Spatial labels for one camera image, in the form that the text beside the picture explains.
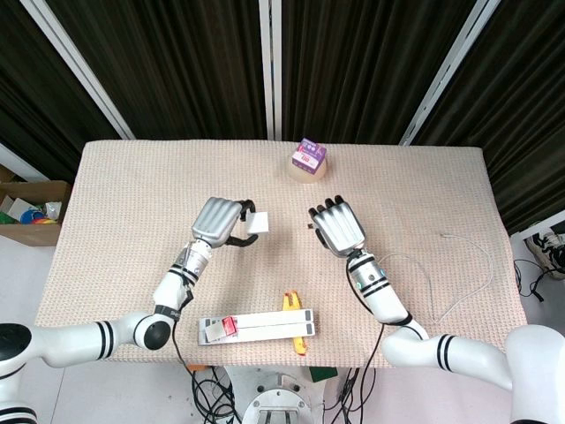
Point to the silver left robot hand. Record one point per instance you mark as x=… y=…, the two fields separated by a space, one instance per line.
x=215 y=221

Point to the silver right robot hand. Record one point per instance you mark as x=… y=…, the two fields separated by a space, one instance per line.
x=342 y=229

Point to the small white cube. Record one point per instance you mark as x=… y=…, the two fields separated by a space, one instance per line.
x=258 y=223

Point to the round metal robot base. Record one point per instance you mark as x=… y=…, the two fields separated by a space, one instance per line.
x=276 y=397

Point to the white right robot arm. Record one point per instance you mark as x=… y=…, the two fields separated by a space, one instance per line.
x=419 y=327

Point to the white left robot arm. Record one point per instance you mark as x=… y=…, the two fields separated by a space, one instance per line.
x=110 y=318

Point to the beige woven table cloth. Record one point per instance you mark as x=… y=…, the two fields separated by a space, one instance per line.
x=176 y=185

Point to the purple printed small box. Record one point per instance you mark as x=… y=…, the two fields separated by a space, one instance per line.
x=308 y=155

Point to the red and silver packet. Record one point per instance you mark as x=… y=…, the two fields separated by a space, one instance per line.
x=223 y=327

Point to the long white box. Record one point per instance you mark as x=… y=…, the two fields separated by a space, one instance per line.
x=265 y=332
x=273 y=317

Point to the green block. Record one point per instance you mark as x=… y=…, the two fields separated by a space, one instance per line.
x=322 y=373

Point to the black curtain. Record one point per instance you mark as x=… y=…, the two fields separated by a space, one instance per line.
x=176 y=66

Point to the cardboard box with clutter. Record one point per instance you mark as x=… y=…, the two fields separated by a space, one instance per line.
x=31 y=212

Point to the black and white sneaker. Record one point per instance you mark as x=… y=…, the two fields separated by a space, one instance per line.
x=547 y=247

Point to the white frame post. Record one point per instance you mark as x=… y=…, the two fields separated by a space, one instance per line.
x=79 y=66
x=446 y=70
x=270 y=66

